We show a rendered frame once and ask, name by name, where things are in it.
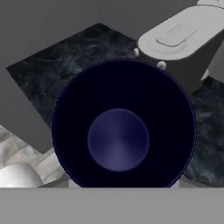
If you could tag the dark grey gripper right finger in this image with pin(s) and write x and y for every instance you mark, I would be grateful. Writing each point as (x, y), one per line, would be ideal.
(184, 183)

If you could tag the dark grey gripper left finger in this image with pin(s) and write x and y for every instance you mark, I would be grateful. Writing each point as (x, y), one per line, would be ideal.
(62, 183)

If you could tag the grey counter base cabinet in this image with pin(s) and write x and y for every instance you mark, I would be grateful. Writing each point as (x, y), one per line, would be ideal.
(20, 116)

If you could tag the white rounded dome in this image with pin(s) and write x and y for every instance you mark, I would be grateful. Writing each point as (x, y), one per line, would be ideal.
(18, 176)

